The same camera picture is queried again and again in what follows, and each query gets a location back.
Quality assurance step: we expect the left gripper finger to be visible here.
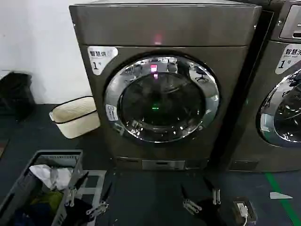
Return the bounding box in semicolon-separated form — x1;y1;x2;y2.
63;171;89;207
86;182;112;215

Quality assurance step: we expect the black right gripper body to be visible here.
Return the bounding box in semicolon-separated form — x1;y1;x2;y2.
194;198;228;226

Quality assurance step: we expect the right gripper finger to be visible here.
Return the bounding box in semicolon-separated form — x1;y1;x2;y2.
203;177;222;206
180;184;203;215

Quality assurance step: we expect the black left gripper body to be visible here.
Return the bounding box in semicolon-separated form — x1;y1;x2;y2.
66;198;95;226

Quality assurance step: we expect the yellow-green garment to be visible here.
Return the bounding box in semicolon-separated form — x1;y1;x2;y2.
32;190;64;208

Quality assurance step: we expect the white cloth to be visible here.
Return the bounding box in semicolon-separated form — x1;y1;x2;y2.
29;164;72;190

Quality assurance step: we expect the dark blue garment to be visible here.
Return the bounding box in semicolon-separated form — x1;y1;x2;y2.
14;202;62;226

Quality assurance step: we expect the silver dryer bottom drawer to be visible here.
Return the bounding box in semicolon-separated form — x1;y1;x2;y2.
142;159;186;170

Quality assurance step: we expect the grey plastic laundry basket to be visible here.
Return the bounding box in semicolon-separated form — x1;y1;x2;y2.
0;149;89;226

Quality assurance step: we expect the white paper scrap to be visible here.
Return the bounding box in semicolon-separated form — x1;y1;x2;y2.
269;192;287;200

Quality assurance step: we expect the grey dryer with control panel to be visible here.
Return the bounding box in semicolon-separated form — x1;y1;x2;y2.
229;0;301;174

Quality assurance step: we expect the green floor tape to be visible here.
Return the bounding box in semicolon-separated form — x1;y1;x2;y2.
265;173;301;226

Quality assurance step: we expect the cream woven basket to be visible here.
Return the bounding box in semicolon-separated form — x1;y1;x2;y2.
48;96;102;139

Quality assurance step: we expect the round glass dryer door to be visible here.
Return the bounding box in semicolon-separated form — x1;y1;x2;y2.
103;56;221;144
255;68;301;149

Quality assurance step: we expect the black bag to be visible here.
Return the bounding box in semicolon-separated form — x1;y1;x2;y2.
0;72;36;116

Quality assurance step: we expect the white number sticker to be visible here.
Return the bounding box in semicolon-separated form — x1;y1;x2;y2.
87;46;118;76
275;43;301;75

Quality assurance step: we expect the grey dryer with sticker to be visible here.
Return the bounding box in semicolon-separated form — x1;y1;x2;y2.
69;3;263;171

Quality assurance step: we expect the silver dryer control panel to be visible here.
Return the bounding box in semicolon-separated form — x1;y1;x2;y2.
279;4;301;40

